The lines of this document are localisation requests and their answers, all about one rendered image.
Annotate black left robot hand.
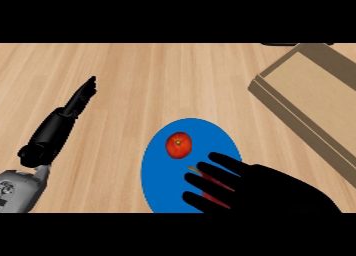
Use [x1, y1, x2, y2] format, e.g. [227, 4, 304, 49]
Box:
[16, 75, 98, 169]

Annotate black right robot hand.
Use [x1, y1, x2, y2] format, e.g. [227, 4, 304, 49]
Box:
[181, 151, 342, 214]

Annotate red pear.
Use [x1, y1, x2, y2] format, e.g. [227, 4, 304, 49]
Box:
[187, 165, 236, 210]

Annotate blue plate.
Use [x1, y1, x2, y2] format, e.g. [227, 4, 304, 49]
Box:
[140, 117, 243, 214]

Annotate cardboard box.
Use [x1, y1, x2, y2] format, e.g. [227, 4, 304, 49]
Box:
[246, 42, 356, 192]

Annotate red tomato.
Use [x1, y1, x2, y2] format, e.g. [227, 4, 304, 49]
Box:
[163, 131, 193, 160]

